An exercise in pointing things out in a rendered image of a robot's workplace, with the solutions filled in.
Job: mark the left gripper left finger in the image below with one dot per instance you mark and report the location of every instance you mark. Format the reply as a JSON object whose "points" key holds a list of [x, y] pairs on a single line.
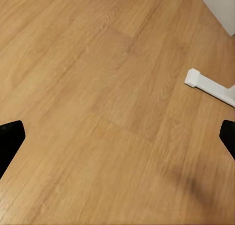
{"points": [[12, 136]]}

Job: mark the desk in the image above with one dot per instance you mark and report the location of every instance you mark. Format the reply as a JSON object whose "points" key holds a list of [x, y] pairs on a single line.
{"points": [[195, 79]]}

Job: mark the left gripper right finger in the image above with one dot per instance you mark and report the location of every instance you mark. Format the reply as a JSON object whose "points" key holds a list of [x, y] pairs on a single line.
{"points": [[227, 135]]}

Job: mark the desktop computer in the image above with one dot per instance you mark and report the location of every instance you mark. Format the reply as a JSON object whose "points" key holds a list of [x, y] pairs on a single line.
{"points": [[224, 11]]}

